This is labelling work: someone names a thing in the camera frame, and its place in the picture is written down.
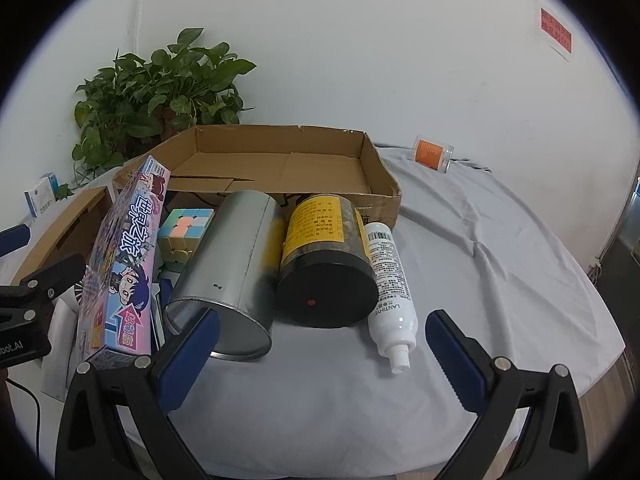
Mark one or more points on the blue stapler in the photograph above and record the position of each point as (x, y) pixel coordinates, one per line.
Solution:
(165, 305)

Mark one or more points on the green potted plant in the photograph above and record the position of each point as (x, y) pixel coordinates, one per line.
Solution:
(150, 90)

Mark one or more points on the pale green roll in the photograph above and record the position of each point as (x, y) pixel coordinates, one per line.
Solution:
(225, 260)

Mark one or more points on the black jar with yellow label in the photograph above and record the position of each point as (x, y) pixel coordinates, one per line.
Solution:
(325, 280)

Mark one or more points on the large cardboard box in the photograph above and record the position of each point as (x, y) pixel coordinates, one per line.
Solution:
(300, 170)

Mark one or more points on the shallow cardboard tray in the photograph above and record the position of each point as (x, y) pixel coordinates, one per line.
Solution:
(65, 225)

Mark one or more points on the white plastic device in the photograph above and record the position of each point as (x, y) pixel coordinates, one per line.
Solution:
(62, 320)

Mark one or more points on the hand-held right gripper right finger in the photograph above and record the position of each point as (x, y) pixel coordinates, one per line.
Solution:
(455, 365)

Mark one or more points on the pink cartoon game box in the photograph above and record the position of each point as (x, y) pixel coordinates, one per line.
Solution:
(125, 260)

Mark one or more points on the red wall sign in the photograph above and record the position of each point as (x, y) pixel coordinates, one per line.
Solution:
(555, 27)

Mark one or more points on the pastel puzzle cube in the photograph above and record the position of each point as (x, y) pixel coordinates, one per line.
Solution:
(182, 230)

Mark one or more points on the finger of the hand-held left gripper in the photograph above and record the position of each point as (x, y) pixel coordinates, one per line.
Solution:
(50, 277)
(14, 240)

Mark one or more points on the small blue white carton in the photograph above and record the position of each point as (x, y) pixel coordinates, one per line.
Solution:
(42, 195)

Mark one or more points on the white spray bottle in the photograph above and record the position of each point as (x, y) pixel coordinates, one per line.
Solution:
(392, 280)

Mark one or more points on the grey tablecloth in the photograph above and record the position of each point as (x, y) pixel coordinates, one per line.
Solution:
(500, 270)

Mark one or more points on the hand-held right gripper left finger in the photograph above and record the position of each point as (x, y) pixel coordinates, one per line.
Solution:
(192, 355)

